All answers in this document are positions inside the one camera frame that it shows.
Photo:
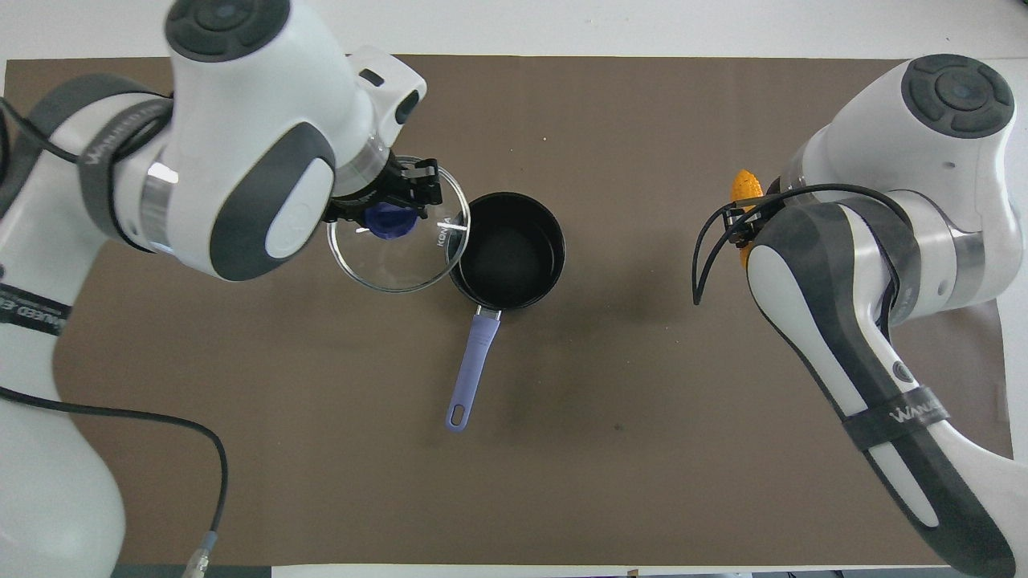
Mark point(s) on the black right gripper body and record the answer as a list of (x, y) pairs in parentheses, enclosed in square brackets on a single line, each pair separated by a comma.
[(743, 226)]

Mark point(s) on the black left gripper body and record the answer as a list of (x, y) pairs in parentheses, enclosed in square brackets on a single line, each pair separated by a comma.
[(377, 189)]

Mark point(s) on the yellow corn cob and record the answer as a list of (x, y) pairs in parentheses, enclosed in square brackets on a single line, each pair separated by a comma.
[(745, 186)]

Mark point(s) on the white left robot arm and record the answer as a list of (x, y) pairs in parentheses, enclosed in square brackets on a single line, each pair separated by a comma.
[(241, 120)]

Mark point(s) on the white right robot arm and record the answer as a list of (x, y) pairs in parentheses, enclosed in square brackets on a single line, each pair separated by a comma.
[(883, 128)]

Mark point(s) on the glass lid with blue knob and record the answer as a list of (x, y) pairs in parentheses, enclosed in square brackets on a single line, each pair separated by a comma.
[(401, 257)]

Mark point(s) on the brown table mat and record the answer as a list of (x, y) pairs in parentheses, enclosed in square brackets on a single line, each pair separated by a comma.
[(562, 441)]

